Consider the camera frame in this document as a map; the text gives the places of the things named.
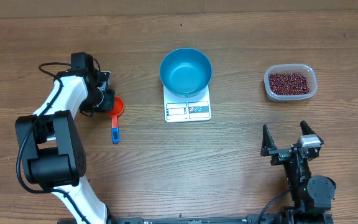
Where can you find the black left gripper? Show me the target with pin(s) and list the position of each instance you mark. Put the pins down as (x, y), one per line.
(110, 101)

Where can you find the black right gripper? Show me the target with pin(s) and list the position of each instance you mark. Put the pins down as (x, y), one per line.
(285, 155)

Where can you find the orange scoop with blue handle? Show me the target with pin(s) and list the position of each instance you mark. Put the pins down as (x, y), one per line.
(115, 114)

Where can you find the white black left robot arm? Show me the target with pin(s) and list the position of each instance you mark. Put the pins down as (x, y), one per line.
(51, 157)

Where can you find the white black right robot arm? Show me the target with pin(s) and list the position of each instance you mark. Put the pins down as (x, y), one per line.
(311, 194)

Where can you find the white digital kitchen scale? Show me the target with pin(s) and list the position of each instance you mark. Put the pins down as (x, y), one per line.
(178, 109)

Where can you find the teal blue bowl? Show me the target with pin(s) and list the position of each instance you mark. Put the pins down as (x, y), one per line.
(185, 72)

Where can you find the red beans in container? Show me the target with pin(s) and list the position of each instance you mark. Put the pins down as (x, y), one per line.
(288, 84)

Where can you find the clear plastic food container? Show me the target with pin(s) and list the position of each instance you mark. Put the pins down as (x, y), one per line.
(306, 70)

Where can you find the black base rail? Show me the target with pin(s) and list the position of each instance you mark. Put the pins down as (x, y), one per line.
(250, 219)

